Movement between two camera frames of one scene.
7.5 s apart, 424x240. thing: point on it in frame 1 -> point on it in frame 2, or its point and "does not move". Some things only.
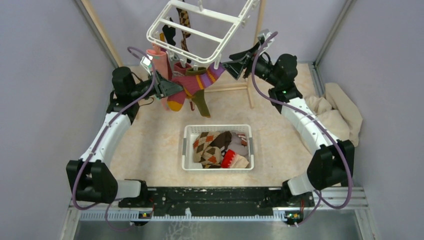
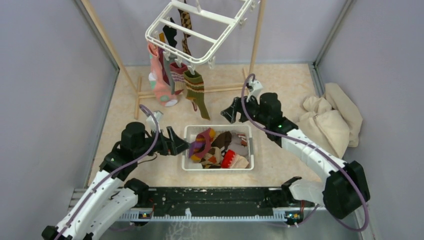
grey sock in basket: [236, 145] does not move
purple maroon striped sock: [192, 84] -> [199, 148]
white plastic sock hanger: [197, 31] does not move
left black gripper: [163, 87] -> [174, 145]
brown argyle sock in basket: [207, 146] does not move
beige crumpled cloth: [337, 113] does not move
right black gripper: [235, 68] -> [230, 113]
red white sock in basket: [231, 160] does not move
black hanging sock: [169, 33] does not move
